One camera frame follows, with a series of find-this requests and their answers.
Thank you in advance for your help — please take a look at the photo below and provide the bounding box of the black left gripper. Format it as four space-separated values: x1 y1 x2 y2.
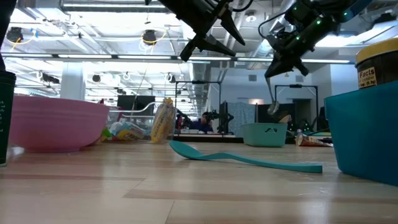
158 0 246 62

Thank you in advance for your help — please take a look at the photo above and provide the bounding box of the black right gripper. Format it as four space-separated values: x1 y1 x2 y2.
264 0 371 78

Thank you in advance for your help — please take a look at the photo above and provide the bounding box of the short dark metal spoon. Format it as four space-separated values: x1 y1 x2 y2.
266 77 280 116

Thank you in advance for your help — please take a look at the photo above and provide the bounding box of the brown snack packet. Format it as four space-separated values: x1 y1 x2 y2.
294 132 334 148

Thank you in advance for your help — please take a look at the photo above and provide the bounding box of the yellow-lid spice jar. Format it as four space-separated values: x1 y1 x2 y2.
355 37 398 90

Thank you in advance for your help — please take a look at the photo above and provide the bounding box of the white ramen noodle packet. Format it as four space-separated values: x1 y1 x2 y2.
150 97 177 144

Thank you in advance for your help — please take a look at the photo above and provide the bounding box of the teal plastic spoon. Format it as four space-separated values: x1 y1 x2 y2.
169 140 323 174

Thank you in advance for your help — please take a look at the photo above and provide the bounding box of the white blue ramen packet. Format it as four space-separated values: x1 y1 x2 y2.
119 121 147 141

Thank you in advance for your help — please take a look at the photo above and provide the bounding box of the small dark green box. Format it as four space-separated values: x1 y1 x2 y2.
0 70 17 167

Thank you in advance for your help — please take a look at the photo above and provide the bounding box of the grey blue partition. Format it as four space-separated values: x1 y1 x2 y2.
226 101 256 125

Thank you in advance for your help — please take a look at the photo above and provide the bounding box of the mint green plastic basket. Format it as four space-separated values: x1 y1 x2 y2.
241 122 289 148

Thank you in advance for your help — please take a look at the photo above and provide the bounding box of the person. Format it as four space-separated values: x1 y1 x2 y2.
188 111 216 134

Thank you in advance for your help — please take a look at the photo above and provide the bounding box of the dark teal plastic tray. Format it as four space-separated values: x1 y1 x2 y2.
324 80 398 187

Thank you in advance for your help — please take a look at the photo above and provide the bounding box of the clear plastic container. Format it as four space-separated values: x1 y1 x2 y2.
106 101 178 143

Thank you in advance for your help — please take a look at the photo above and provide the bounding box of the black background monitor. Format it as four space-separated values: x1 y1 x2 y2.
116 95 156 116

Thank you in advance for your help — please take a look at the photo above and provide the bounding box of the long ceiling light strip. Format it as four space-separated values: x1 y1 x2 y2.
0 52 352 65

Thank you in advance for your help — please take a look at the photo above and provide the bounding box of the white building column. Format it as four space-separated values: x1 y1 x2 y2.
60 61 86 101

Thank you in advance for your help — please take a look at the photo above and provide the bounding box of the pink plastic bowl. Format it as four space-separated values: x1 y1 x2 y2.
8 95 110 153

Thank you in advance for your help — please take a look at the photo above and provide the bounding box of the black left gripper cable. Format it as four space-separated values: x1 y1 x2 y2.
231 0 254 13

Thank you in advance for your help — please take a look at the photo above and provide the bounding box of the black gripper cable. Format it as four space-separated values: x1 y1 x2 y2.
257 11 292 40
231 0 254 13

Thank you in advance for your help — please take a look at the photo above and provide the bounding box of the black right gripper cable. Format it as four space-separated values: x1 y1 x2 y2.
257 11 292 40

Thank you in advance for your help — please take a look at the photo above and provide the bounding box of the black ceiling cord reel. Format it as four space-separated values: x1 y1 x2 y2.
142 29 158 46
5 26 24 44

